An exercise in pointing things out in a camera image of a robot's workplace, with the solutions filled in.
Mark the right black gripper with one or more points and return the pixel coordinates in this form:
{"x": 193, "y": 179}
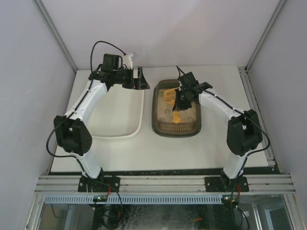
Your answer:
{"x": 182, "y": 101}

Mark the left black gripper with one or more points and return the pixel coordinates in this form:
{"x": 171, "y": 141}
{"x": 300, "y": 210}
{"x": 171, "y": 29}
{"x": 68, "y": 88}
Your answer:
{"x": 135, "y": 78}

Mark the yellow litter scoop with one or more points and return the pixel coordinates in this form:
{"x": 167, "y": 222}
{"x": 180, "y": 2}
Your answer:
{"x": 169, "y": 98}

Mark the grey litter box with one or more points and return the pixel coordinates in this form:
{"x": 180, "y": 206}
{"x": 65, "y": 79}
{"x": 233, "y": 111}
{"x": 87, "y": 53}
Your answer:
{"x": 169, "y": 123}

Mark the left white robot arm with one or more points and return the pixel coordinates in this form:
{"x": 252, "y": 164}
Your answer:
{"x": 71, "y": 129}

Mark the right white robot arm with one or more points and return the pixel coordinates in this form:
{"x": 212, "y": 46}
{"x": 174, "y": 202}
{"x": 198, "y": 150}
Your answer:
{"x": 243, "y": 128}

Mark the grey litter clump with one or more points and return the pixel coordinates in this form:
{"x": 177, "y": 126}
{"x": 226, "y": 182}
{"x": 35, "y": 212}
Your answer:
{"x": 167, "y": 111}
{"x": 190, "y": 119}

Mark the white plastic tray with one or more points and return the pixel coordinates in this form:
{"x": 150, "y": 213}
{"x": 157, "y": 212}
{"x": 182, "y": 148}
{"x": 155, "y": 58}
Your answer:
{"x": 118, "y": 114}

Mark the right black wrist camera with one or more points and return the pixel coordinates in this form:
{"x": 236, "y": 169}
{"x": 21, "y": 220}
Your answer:
{"x": 187, "y": 80}

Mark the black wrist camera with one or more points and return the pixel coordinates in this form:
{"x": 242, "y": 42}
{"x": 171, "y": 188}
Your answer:
{"x": 187, "y": 80}
{"x": 111, "y": 62}

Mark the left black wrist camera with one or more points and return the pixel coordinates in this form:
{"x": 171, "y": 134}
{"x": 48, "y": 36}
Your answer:
{"x": 111, "y": 62}

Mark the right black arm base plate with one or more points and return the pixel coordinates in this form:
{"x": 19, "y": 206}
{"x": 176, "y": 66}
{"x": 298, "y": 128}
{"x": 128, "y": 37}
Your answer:
{"x": 221, "y": 184}

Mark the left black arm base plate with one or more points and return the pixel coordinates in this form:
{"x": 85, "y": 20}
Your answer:
{"x": 102, "y": 184}

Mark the aluminium front rail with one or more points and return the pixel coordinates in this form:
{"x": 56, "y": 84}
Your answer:
{"x": 177, "y": 184}

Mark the grey slotted cable duct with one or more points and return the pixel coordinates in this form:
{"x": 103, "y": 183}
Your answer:
{"x": 134, "y": 199}

